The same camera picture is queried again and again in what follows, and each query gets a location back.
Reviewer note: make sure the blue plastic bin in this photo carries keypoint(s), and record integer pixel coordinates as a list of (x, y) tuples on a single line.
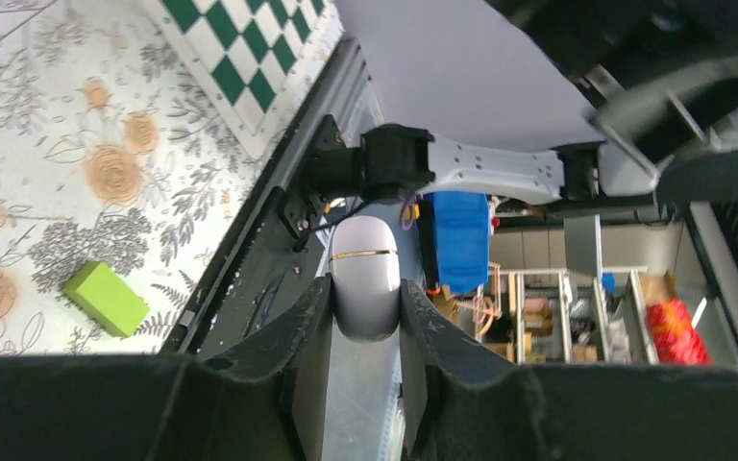
[(462, 239)]

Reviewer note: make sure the background storage shelf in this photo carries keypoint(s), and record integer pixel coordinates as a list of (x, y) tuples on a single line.
[(626, 316)]

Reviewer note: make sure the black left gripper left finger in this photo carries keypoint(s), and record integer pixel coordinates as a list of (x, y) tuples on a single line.
[(262, 399)]

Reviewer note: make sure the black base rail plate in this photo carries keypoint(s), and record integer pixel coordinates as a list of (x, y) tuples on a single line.
[(255, 273)]

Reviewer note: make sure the white oval earbud charging case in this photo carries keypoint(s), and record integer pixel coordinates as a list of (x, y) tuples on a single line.
[(366, 279)]

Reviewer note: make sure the floral patterned table mat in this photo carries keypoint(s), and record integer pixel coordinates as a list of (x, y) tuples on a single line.
[(109, 151)]

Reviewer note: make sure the green white checkerboard mat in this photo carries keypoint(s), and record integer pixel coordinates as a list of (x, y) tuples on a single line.
[(256, 60)]

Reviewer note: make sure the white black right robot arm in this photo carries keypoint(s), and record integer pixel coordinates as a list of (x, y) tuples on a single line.
[(662, 77)]

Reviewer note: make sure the green toy brick lower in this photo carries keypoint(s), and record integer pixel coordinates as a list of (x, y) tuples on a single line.
[(106, 298)]

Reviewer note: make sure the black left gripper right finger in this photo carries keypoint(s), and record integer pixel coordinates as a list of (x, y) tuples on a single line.
[(464, 402)]

